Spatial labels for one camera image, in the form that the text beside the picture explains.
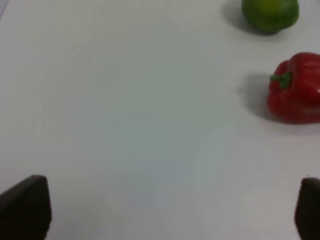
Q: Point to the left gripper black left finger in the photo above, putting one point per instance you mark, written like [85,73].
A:
[25,210]

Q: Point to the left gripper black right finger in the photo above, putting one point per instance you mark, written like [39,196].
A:
[307,212]

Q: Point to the green lime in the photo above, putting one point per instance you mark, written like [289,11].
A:
[271,16]

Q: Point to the red bell pepper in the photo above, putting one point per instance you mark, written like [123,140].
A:
[294,89]

